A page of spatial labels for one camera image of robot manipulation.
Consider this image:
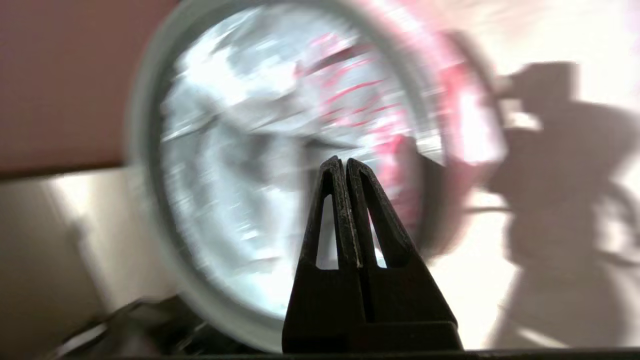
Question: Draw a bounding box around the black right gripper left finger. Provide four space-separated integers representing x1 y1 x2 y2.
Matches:
282 155 372 353

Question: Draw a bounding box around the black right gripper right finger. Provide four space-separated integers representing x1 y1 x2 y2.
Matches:
346 158 463 352

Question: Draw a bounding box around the translucent white trash bag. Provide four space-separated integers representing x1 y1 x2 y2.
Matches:
160 0 508 321

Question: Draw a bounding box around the grey bin rim ring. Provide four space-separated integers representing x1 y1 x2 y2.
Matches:
125 0 451 353

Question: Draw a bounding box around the black robot base chassis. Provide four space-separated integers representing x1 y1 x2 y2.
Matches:
45 295 241 357

